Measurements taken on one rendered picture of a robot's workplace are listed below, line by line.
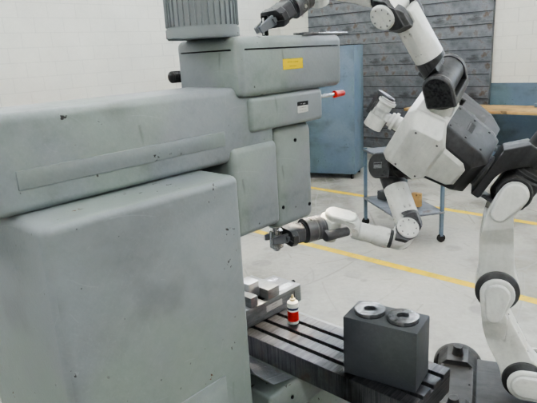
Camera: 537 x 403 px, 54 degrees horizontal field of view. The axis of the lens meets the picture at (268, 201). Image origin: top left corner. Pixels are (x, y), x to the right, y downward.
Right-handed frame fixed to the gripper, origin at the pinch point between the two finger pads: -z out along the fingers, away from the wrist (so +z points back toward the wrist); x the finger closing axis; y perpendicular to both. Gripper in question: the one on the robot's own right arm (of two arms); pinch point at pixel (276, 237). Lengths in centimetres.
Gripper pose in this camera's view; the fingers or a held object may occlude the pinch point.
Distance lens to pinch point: 180.4
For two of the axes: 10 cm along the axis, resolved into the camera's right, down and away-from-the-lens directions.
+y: 0.6, 9.6, 2.7
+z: 8.7, -1.8, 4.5
